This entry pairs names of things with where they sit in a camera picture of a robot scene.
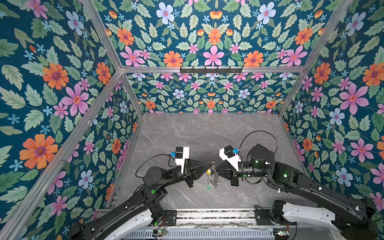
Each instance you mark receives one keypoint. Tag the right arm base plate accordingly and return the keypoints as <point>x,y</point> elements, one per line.
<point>273,216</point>

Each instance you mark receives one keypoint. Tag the left small circuit board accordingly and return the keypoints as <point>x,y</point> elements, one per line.
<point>159,233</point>

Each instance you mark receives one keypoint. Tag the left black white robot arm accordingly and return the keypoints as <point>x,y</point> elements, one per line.
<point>143,207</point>

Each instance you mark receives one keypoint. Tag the small circuit board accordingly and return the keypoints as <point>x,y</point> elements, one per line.
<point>159,233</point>
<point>281,234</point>

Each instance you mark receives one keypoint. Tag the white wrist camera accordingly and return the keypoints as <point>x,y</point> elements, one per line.
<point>180,155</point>
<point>231,155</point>

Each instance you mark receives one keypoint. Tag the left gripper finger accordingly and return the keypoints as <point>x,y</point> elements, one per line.
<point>201,165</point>
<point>199,171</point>

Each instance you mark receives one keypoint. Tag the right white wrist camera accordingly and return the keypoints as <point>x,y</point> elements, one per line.
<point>231,155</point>

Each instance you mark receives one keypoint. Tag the metal keyring with red handle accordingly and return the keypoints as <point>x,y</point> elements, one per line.
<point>214,180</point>

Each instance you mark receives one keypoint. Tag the right small circuit board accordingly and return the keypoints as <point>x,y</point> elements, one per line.
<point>281,234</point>

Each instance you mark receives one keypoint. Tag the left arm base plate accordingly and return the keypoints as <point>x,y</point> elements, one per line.
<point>168,219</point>

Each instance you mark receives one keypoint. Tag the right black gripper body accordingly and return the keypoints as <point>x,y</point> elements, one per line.
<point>235,177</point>

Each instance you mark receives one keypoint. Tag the black hook rail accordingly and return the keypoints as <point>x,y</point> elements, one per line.
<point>210,70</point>

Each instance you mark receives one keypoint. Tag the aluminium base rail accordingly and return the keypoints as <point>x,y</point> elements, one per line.
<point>229,224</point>

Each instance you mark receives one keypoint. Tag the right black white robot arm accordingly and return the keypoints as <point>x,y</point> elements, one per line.
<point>350,217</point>

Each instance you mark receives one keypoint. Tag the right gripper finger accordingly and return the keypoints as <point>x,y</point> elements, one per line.
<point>224,175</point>
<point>224,167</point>

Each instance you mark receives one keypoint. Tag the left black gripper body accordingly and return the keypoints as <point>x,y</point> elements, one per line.
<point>187,175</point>

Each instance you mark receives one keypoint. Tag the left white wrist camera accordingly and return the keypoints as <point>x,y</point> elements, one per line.
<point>180,155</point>

